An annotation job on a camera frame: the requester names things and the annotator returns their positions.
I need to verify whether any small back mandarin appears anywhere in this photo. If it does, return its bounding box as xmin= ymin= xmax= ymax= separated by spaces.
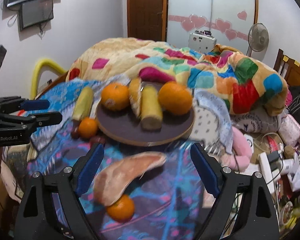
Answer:
xmin=78 ymin=117 xmax=98 ymax=139

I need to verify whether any small front mandarin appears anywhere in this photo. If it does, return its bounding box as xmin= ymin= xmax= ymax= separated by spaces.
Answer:
xmin=106 ymin=194 xmax=135 ymax=223

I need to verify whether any wooden headboard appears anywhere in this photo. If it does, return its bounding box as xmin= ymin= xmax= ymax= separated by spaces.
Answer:
xmin=274 ymin=49 xmax=300 ymax=87

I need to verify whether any brown wooden door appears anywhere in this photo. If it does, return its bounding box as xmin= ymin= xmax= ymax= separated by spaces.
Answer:
xmin=127 ymin=0 xmax=168 ymax=41

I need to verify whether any dark purple round plate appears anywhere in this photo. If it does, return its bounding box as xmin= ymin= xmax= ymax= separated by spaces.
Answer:
xmin=95 ymin=81 xmax=195 ymax=147

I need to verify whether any white small cabinet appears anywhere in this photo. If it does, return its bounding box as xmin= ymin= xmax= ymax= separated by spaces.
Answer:
xmin=188 ymin=30 xmax=217 ymax=54

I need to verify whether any colourful patchwork blanket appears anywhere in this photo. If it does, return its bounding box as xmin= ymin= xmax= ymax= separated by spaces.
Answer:
xmin=66 ymin=37 xmax=288 ymax=116

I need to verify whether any sugarcane piece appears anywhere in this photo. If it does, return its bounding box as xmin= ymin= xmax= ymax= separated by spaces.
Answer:
xmin=72 ymin=86 xmax=94 ymax=121
xmin=141 ymin=85 xmax=163 ymax=131

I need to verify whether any pink patterned pillow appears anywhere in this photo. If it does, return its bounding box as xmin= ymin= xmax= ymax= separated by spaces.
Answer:
xmin=278 ymin=114 xmax=300 ymax=147

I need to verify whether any yellow foam tube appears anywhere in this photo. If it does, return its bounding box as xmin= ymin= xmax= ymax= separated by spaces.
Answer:
xmin=30 ymin=58 xmax=68 ymax=99

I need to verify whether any pomelo segment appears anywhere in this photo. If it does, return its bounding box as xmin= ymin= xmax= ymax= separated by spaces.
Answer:
xmin=93 ymin=152 xmax=167 ymax=206
xmin=128 ymin=77 xmax=142 ymax=119

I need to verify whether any small black wall monitor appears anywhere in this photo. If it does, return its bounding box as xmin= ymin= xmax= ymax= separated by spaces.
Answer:
xmin=19 ymin=0 xmax=54 ymax=31

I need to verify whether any standing electric fan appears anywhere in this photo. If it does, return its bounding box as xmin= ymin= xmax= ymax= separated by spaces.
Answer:
xmin=247 ymin=23 xmax=269 ymax=56

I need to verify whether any dark red grape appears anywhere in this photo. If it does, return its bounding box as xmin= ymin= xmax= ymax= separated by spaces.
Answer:
xmin=70 ymin=126 xmax=80 ymax=140
xmin=89 ymin=135 xmax=106 ymax=147

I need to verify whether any large orange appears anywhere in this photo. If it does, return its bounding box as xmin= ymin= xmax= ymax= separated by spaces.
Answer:
xmin=158 ymin=81 xmax=192 ymax=116

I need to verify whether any small mandarin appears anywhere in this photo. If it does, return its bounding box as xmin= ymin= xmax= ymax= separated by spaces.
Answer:
xmin=106 ymin=194 xmax=135 ymax=223
xmin=78 ymin=117 xmax=98 ymax=139

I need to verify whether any stickered orange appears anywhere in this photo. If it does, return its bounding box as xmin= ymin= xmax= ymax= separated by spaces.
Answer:
xmin=101 ymin=82 xmax=130 ymax=111

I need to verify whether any wardrobe with heart decals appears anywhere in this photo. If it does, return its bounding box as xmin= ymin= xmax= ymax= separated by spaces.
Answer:
xmin=166 ymin=0 xmax=257 ymax=53

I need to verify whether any patterned blue purple cloth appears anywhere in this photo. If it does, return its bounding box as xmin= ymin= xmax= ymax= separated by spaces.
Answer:
xmin=3 ymin=79 xmax=233 ymax=239

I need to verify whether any white power strip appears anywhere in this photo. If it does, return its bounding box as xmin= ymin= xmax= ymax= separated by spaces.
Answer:
xmin=258 ymin=152 xmax=275 ymax=195

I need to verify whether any pink plush toy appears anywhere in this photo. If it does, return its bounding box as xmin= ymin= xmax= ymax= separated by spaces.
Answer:
xmin=221 ymin=127 xmax=253 ymax=172

